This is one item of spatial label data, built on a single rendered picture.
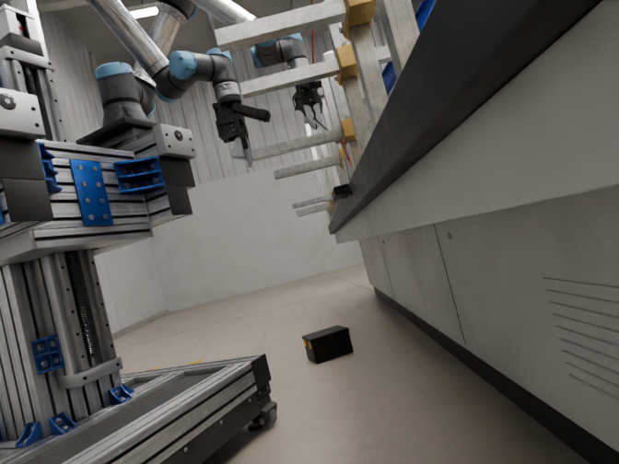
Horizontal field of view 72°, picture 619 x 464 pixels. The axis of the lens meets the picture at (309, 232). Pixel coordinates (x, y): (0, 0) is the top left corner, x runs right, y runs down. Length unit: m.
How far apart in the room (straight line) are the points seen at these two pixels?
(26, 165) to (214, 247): 7.97
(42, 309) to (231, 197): 7.79
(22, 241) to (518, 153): 1.04
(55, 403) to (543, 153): 1.26
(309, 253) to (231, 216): 1.78
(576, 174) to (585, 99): 0.05
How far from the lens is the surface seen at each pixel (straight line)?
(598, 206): 0.70
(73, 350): 1.32
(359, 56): 0.88
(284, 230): 8.88
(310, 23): 0.87
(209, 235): 8.98
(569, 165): 0.34
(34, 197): 1.07
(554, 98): 0.35
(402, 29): 0.63
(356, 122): 1.10
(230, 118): 1.33
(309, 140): 1.30
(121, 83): 1.55
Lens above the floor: 0.53
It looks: 2 degrees up
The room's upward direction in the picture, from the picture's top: 14 degrees counter-clockwise
